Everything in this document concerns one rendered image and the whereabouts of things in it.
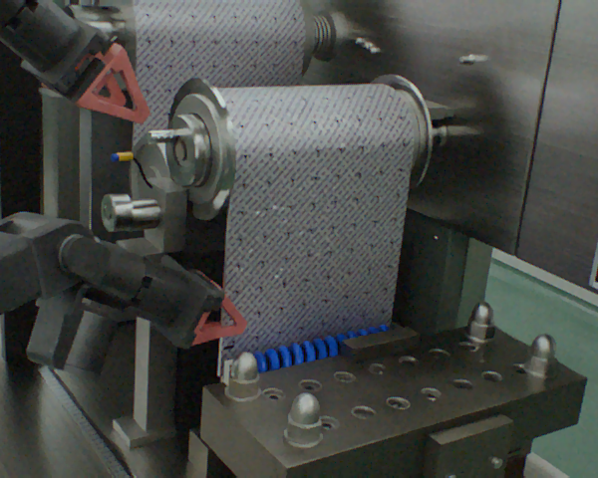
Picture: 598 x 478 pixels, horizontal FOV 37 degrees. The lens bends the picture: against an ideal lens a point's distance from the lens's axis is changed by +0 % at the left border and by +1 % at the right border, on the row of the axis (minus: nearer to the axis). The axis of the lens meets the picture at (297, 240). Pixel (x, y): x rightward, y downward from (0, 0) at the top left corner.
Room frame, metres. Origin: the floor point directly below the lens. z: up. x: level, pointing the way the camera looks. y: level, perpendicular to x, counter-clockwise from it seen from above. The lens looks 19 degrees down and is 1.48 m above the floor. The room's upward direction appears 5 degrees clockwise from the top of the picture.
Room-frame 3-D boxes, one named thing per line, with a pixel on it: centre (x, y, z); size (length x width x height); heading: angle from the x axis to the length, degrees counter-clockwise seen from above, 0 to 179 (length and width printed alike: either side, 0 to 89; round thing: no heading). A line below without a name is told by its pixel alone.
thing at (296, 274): (0.92, -0.02, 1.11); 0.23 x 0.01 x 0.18; 125
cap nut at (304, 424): (0.72, -0.02, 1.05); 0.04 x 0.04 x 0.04
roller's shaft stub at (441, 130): (1.07, -0.13, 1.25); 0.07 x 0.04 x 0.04; 125
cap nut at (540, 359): (0.90, -0.28, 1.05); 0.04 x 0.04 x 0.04
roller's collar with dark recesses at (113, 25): (1.09, 0.27, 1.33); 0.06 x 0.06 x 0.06; 35
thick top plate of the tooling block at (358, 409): (0.84, -0.13, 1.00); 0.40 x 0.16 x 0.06; 125
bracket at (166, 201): (0.91, 0.16, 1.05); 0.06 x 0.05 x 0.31; 125
